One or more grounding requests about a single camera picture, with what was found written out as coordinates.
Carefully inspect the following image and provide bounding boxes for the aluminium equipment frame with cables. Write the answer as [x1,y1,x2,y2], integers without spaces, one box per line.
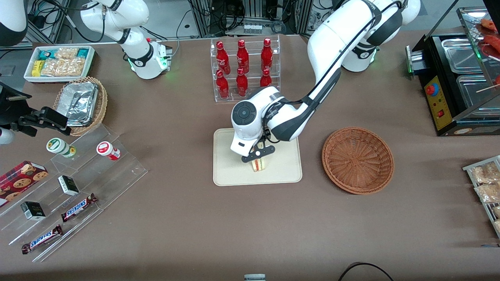
[187,0,314,36]

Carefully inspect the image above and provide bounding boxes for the grey wire rack tray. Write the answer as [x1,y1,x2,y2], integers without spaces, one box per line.
[462,155,500,239]

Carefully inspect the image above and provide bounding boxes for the Snickers chocolate bar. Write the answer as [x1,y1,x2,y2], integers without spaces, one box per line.
[21,224,64,255]
[60,193,98,223]

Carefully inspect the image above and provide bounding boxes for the steel warmer pan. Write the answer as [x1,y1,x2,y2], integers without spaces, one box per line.
[456,74,500,109]
[441,38,484,74]

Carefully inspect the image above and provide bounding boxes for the beige rectangular serving tray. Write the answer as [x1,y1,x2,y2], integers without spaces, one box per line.
[213,128,303,187]

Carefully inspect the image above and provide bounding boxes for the round brown wicker basket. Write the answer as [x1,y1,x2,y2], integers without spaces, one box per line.
[321,127,395,195]

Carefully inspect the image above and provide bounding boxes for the oval wicker basket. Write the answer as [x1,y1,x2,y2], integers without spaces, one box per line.
[52,76,108,137]

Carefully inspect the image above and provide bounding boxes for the white rectangular snack bin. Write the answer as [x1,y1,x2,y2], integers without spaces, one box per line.
[23,45,96,84]

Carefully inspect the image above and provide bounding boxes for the small clear cracker bag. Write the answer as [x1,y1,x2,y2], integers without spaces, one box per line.
[54,47,79,60]

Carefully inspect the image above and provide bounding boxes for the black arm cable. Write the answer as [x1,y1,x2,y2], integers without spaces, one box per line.
[262,0,404,144]

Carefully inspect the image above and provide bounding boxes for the clear acrylic stepped shelf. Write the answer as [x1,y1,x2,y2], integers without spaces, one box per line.
[0,124,148,263]

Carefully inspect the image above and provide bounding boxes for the clear acrylic bottle rack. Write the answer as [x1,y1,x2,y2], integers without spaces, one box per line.
[210,34,281,103]

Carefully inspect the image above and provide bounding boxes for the red lid white cup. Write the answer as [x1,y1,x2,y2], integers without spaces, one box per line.
[96,141,121,161]

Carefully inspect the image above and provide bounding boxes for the black food warmer machine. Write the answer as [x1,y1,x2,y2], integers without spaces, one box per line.
[405,6,500,137]

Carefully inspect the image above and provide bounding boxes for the small black box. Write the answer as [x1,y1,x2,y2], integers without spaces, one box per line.
[20,201,46,221]
[57,175,80,197]

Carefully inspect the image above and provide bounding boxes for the black floor cable loop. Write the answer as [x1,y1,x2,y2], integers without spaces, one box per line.
[337,262,395,281]

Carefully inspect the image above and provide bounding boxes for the red plaid cookie box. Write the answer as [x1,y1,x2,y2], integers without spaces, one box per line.
[0,160,49,208]

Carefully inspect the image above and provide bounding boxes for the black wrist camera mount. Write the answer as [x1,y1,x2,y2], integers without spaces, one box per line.
[0,81,32,128]

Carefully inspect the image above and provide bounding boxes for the green lid white cup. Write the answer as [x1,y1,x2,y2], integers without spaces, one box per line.
[46,138,77,158]

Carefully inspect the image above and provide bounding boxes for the clear bag of crackers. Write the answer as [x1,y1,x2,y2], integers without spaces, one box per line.
[41,57,86,77]

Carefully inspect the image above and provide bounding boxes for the red sausages in warmer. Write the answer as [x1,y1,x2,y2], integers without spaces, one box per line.
[480,19,500,55]

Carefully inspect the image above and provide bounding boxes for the triangular sandwich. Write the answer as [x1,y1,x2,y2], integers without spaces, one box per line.
[251,154,269,173]

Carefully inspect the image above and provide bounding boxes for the stacked aluminium foil containers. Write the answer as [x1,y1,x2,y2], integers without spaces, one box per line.
[66,82,99,127]

